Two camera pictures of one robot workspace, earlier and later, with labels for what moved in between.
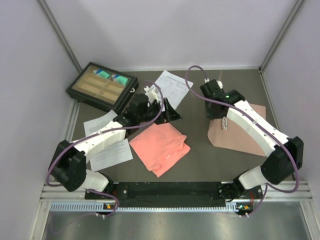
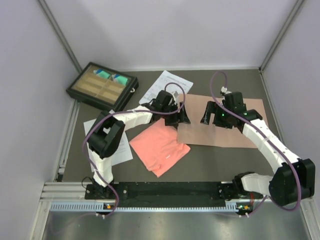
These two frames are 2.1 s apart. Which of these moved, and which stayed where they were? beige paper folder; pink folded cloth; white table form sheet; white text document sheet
Moved: beige paper folder
Stayed: white text document sheet; white table form sheet; pink folded cloth
